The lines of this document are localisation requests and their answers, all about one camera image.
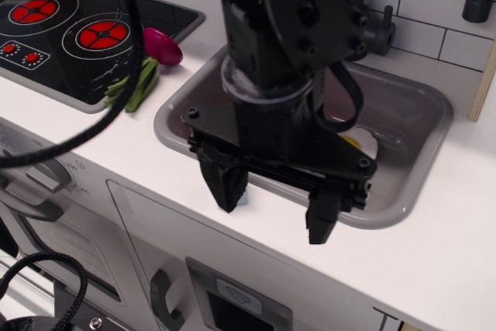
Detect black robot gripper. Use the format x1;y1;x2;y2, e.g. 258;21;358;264
181;88;377;245

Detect purple toy beet green leaves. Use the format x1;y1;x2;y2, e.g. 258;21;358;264
103;26;184;113

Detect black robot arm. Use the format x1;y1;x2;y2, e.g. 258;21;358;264
1;0;377;244

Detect grey sink basin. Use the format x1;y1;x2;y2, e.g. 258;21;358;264
153;47;453;229

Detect grey wooden cube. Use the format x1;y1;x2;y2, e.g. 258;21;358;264
237;190;249;206

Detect toy fried egg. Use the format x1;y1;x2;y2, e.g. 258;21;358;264
338;126;379;160

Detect grey dishwasher control panel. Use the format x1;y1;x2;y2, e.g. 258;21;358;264
185;257;293;331

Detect black toy faucet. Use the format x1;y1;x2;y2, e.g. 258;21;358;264
346;0;495;63

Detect toy oven door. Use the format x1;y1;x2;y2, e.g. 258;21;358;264
1;176;130;309

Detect grey oven knob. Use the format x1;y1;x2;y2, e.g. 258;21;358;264
26;159;71;193

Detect black toy stovetop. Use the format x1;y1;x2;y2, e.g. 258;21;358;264
0;0;205;115

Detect grey cabinet door handle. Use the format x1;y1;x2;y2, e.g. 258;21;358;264
150;269;184;331

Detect black braided cable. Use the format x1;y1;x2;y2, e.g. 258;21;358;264
0;0;147;169

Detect grey oven door handle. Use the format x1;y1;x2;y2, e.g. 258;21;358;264
0;174;64;222

